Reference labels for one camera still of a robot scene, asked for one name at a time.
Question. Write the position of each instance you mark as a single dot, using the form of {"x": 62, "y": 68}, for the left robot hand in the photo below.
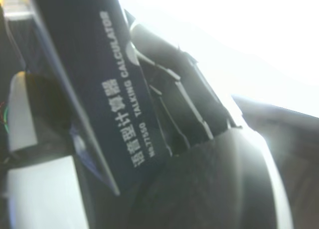
{"x": 199, "y": 189}

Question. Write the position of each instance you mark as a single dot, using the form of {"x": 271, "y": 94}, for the calculator box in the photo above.
{"x": 99, "y": 89}

